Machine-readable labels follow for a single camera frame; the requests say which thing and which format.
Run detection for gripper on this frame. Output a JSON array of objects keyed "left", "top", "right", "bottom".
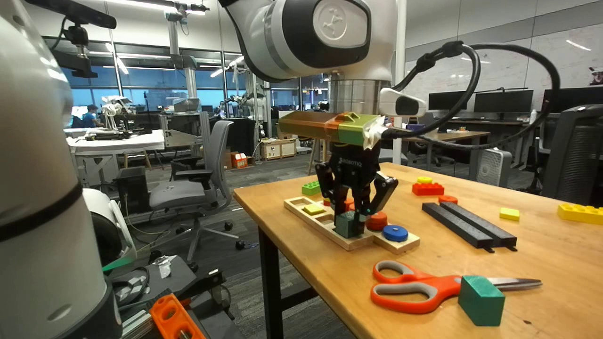
[{"left": 314, "top": 141, "right": 399, "bottom": 220}]

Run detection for small green square block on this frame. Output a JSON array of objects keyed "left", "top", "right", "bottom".
[{"left": 334, "top": 210, "right": 367, "bottom": 239}]

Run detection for orange round piece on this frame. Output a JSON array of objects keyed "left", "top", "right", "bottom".
[{"left": 323, "top": 196, "right": 355, "bottom": 212}]

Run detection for red cylinder piece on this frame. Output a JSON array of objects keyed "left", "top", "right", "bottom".
[{"left": 366, "top": 211, "right": 389, "bottom": 232}]

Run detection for wooden shape board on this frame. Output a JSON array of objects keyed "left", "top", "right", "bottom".
[{"left": 284, "top": 195, "right": 421, "bottom": 255}]

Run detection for blue cylinder piece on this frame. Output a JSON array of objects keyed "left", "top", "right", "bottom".
[{"left": 382, "top": 225, "right": 409, "bottom": 243}]

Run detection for red toy brick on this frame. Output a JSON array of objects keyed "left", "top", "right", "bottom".
[{"left": 412, "top": 182, "right": 445, "bottom": 196}]

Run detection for wooden crate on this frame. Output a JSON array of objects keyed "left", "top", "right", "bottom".
[{"left": 260, "top": 137, "right": 298, "bottom": 161}]

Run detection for wooden desk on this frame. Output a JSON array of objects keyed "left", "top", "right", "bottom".
[{"left": 403, "top": 130, "right": 491, "bottom": 180}]

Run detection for black bar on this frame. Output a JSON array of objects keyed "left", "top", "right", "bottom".
[
  {"left": 422, "top": 202, "right": 496, "bottom": 254},
  {"left": 439, "top": 201, "right": 518, "bottom": 252}
]

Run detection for orange scissors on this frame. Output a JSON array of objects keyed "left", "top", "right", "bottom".
[{"left": 370, "top": 260, "right": 543, "bottom": 315}]

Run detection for white pole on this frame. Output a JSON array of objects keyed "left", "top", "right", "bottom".
[{"left": 392, "top": 0, "right": 407, "bottom": 165}]

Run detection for white floor fan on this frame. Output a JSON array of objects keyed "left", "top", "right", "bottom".
[{"left": 475, "top": 148, "right": 513, "bottom": 188}]

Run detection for large green block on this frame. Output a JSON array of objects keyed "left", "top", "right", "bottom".
[{"left": 457, "top": 275, "right": 506, "bottom": 327}]

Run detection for row of monitors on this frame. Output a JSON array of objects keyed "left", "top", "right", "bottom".
[{"left": 427, "top": 86, "right": 603, "bottom": 114}]

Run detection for grey office chair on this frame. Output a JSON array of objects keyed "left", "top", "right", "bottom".
[{"left": 149, "top": 120, "right": 241, "bottom": 262}]

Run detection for metal stand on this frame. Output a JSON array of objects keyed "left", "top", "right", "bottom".
[{"left": 163, "top": 0, "right": 211, "bottom": 114}]

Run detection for black office chair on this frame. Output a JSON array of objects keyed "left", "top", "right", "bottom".
[{"left": 541, "top": 104, "right": 603, "bottom": 209}]

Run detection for long yellow toy brick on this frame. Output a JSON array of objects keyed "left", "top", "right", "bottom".
[{"left": 557, "top": 203, "right": 603, "bottom": 225}]

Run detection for orange plastic tool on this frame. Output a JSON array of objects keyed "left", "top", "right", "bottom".
[{"left": 149, "top": 293, "right": 207, "bottom": 339}]

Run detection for white table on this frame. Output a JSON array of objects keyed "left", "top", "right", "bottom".
[{"left": 65, "top": 129, "right": 166, "bottom": 187}]

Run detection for person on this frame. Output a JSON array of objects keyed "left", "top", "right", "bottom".
[{"left": 82, "top": 104, "right": 105, "bottom": 129}]

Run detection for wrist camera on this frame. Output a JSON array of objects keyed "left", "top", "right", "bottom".
[{"left": 278, "top": 111, "right": 388, "bottom": 150}]

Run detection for camera on mount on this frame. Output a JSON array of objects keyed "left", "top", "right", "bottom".
[{"left": 24, "top": 0, "right": 118, "bottom": 79}]

